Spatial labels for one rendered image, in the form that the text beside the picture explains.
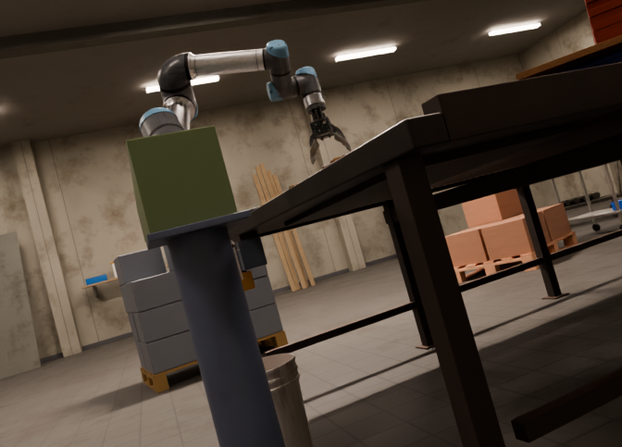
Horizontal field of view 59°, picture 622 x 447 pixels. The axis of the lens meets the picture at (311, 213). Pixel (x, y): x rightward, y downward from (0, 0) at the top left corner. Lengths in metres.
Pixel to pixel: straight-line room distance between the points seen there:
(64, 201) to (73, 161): 0.78
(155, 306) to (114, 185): 7.14
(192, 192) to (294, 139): 10.45
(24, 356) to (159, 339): 6.25
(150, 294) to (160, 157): 2.88
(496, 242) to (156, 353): 3.15
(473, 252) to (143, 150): 4.39
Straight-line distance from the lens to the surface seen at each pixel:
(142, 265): 4.72
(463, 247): 5.61
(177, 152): 1.55
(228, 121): 11.76
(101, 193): 11.32
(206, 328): 1.51
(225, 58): 2.04
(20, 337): 10.54
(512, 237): 5.39
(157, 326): 4.36
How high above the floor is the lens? 0.73
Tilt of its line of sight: 3 degrees up
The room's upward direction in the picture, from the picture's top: 15 degrees counter-clockwise
